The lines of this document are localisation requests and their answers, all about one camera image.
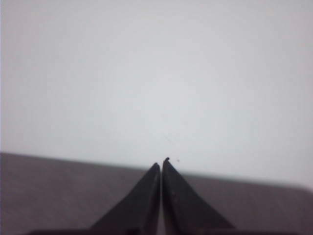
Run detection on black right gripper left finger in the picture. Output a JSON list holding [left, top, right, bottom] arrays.
[[91, 163, 160, 235]]

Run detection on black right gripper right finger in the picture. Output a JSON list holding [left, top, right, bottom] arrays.
[[162, 158, 235, 235]]

